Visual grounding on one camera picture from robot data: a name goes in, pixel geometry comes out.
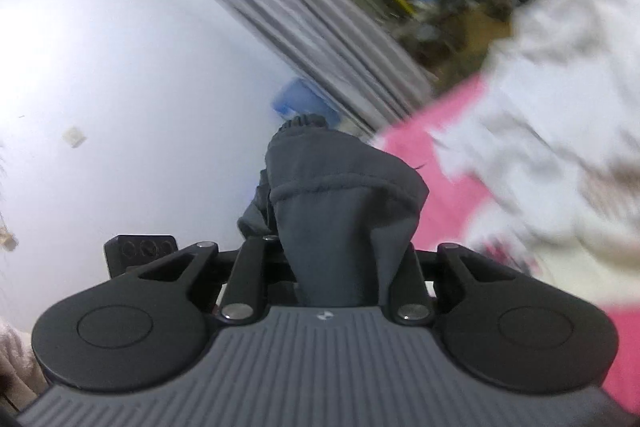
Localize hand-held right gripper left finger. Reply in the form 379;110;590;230
137;235;296;322

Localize grey curtain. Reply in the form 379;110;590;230
122;0;436;135

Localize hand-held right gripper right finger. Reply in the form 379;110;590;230
390;243;516;327

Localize dark grey pants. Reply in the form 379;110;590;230
237;113;430;308

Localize blue water jug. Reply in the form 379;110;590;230
271;78;341;128

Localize person's pinkish fleece clothing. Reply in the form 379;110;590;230
0;317;46;413

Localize white shirt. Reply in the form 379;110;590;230
435;0;640;273

